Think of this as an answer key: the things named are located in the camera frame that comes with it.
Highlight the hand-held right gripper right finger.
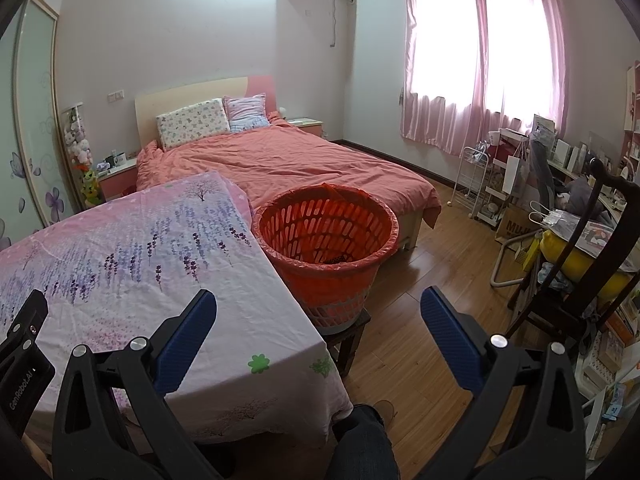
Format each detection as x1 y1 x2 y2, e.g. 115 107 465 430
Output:
420 286 588 480

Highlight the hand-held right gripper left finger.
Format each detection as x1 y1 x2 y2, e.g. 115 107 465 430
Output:
52 289 226 480

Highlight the orange plastic laundry basket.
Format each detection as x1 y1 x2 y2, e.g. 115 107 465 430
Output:
251 182 400 333

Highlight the person's brown shoe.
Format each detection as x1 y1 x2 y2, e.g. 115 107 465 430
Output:
372 399 399 427

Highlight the dark wooden stool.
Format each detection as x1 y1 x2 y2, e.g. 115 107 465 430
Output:
322 310 373 378

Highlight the brown cardboard box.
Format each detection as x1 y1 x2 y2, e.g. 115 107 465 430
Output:
495 207 538 249

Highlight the person's jeans leg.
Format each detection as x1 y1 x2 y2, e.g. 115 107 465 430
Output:
327 404 401 480

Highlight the yellow plastic basin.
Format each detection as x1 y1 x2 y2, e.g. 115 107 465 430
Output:
537 230 640 306

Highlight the white shelf trolley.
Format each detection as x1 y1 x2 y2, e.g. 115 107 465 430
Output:
477 127 531 231

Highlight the pile of boxes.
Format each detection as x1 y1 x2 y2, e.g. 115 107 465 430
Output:
575 325 640 461

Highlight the dark wooden chair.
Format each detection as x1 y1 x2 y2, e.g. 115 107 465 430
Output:
505 157 640 356

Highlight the pink nightstand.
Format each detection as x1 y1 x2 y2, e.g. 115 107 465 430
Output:
286 118 323 137
97 159 138 201

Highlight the white paper bag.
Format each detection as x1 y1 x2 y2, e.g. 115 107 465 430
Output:
502 155 526 196

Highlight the green plush toy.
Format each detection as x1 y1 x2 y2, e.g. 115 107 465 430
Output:
80 167 101 206

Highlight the grey office chair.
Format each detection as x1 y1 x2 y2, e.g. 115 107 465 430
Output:
530 140 558 211

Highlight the coral pink duvet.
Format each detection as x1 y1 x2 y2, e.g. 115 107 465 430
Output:
136 114 442 231

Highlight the pink curtain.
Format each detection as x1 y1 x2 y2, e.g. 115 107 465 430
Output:
475 0 571 157
400 0 488 145

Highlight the white floral pillow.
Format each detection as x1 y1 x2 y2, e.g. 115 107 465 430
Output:
156 98 231 150

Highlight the hanging plush toy organizer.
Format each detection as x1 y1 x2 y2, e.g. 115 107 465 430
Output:
61 105 93 168

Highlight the pink striped pillow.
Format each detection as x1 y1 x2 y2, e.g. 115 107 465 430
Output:
223 93 271 133

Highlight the beige and pink headboard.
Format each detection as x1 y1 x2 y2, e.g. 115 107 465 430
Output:
135 75 277 148

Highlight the frosted glass sliding wardrobe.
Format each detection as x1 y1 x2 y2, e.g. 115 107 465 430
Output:
0 0 83 253

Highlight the white air conditioner pipe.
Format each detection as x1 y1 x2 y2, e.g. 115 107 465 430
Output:
329 0 357 49

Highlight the white tube frame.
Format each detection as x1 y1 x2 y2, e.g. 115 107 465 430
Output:
490 235 536 289

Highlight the light wooden bed frame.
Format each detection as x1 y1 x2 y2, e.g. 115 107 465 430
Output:
397 210 426 252

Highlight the white wire rack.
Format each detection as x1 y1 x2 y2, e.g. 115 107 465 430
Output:
452 146 491 217

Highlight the white picture frame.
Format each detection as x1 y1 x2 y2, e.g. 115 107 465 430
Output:
532 114 557 146

